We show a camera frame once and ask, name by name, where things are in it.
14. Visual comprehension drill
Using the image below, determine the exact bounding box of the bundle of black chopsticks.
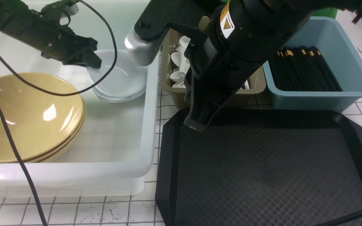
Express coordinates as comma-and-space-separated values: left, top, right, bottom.
268, 46, 342, 92

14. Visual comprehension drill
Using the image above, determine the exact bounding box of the blue plastic chopstick bin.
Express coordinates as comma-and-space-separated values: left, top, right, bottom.
263, 17, 362, 112

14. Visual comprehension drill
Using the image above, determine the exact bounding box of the yellow noodle bowl in tub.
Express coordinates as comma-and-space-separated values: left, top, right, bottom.
0, 75, 86, 164

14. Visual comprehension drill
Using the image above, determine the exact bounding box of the black textured serving tray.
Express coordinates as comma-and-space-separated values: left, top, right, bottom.
155, 109, 362, 226

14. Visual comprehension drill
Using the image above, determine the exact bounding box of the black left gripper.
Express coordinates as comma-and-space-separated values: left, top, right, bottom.
30, 0, 102, 69

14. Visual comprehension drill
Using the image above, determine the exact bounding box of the tan plastic spoon bin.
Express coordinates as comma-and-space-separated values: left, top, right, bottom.
159, 29, 266, 109

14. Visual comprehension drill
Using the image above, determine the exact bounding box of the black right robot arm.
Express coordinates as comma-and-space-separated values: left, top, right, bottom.
124, 0, 362, 132

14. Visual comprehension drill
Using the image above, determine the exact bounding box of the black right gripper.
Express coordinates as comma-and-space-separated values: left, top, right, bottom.
184, 31, 263, 132

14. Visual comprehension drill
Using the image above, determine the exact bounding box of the white sauce dish in tub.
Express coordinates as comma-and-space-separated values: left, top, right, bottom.
86, 50, 148, 103

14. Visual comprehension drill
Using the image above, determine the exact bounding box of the green backdrop cloth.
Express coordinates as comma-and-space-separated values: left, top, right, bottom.
311, 8, 338, 19

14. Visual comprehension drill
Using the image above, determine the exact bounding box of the large white plastic tub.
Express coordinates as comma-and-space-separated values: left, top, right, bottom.
0, 0, 160, 196

